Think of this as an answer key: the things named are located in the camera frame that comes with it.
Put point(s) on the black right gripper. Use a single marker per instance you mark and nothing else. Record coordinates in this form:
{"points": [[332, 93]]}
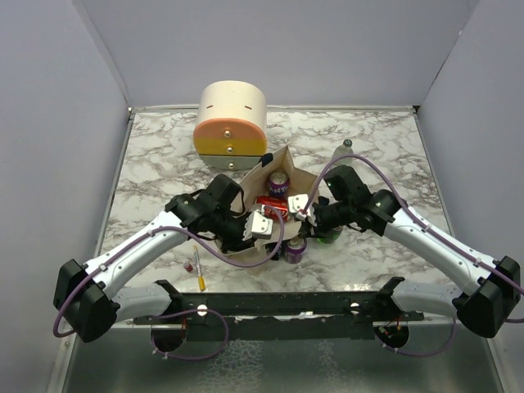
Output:
{"points": [[318, 229]]}

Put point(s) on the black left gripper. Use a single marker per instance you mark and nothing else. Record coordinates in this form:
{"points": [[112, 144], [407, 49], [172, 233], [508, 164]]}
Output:
{"points": [[238, 244]]}

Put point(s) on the green glass bottle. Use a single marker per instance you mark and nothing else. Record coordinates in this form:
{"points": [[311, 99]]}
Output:
{"points": [[330, 236]]}

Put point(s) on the red cola can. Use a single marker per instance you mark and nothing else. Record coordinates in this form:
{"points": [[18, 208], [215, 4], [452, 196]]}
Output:
{"points": [[273, 207]]}

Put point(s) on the purple soda can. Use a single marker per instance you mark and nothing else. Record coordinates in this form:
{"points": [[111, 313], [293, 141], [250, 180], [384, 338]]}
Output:
{"points": [[294, 250], [278, 183]]}

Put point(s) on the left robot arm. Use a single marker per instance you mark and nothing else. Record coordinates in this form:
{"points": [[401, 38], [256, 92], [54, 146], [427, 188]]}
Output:
{"points": [[93, 296]]}

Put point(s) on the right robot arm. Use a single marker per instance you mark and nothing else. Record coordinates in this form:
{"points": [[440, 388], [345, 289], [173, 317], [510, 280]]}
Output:
{"points": [[484, 291]]}

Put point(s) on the small red vial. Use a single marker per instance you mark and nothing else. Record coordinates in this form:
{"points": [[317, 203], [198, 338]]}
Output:
{"points": [[188, 267]]}

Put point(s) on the yellow capped pen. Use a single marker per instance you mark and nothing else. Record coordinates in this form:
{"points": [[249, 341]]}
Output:
{"points": [[201, 280]]}

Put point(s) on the round drawer storage box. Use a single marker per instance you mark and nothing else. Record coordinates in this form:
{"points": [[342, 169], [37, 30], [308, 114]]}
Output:
{"points": [[230, 125]]}

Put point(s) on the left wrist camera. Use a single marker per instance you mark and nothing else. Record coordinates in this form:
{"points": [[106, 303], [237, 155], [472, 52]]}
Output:
{"points": [[257, 226]]}

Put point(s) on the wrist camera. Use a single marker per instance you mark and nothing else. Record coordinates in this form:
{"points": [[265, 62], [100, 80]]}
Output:
{"points": [[257, 226], [298, 209]]}

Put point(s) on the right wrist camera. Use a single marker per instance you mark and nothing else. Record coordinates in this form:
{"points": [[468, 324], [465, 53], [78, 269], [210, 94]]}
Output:
{"points": [[298, 209]]}

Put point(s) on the black mounting rail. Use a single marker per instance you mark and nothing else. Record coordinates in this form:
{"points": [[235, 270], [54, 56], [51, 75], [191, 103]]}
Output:
{"points": [[282, 315]]}

